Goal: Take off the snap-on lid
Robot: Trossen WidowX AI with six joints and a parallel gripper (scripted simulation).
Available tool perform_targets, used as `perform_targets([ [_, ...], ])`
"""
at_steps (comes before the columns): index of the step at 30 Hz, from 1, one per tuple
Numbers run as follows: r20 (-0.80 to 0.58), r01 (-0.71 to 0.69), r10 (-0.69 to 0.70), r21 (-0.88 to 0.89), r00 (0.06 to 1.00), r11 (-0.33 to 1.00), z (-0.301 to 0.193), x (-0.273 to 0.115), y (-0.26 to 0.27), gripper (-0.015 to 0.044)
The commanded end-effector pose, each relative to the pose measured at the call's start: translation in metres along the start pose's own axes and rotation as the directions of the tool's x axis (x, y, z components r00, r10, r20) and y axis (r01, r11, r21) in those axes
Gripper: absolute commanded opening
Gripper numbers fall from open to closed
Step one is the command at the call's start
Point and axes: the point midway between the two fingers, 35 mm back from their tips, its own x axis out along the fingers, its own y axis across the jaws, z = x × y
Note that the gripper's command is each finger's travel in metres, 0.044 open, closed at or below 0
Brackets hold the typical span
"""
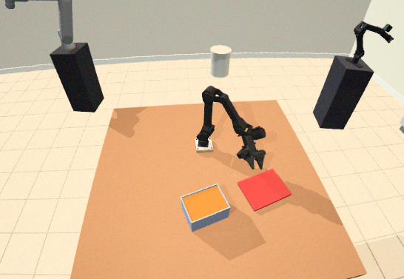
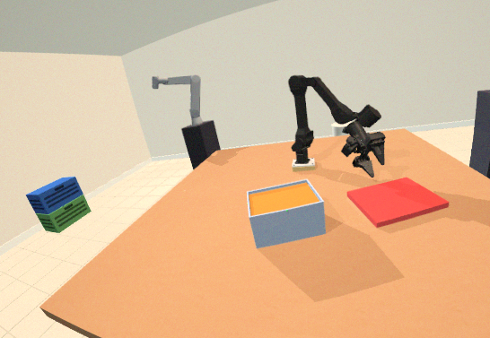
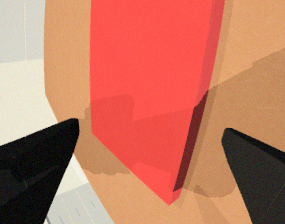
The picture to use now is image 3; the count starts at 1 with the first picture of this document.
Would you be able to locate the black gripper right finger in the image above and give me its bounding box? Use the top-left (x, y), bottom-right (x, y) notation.
top-left (220, 128), bottom-right (285, 224)

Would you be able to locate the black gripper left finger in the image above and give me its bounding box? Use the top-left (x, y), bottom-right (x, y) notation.
top-left (0, 119), bottom-right (79, 224)

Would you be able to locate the red lid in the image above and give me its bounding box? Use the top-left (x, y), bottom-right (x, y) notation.
top-left (89, 0), bottom-right (224, 205)

